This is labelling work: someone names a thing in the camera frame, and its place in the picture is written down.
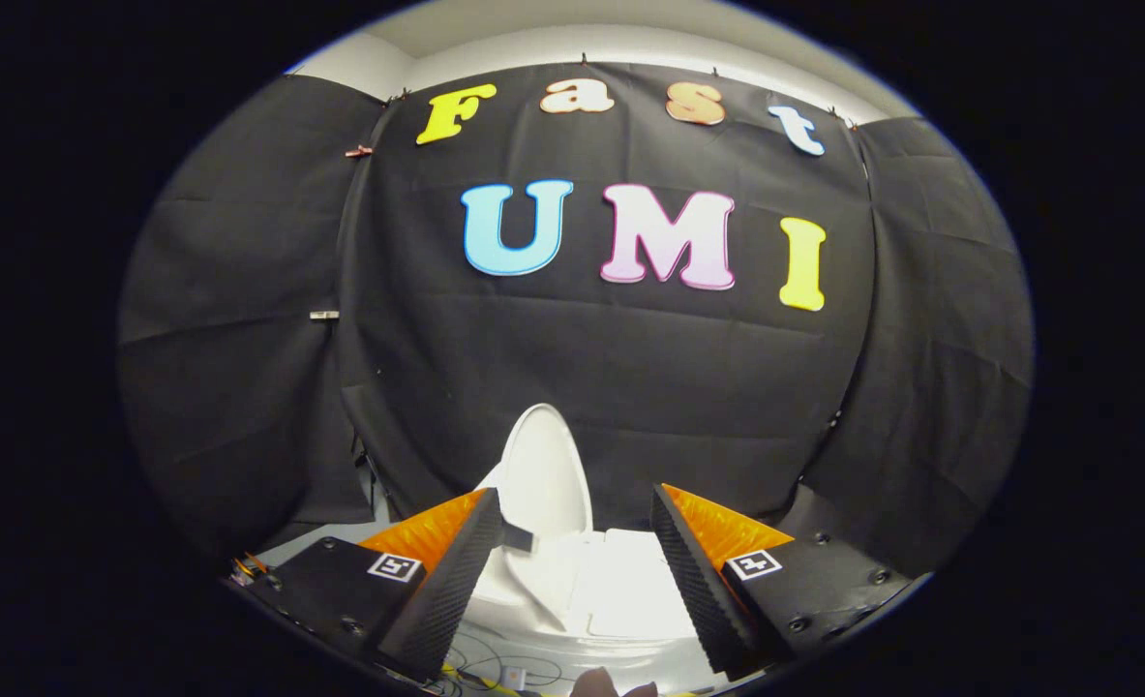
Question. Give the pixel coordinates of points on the black backdrop cloth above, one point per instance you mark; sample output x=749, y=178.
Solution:
x=582, y=368

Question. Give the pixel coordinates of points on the small grey lid pull tab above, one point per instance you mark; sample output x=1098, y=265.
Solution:
x=519, y=538

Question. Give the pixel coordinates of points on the red cloth clip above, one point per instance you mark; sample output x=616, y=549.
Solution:
x=359, y=151

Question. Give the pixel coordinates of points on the white toilet bowl with seat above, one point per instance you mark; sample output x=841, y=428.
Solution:
x=630, y=590

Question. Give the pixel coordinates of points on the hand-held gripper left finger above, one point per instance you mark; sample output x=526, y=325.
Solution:
x=441, y=600

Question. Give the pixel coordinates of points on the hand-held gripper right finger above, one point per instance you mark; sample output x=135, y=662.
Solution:
x=698, y=590

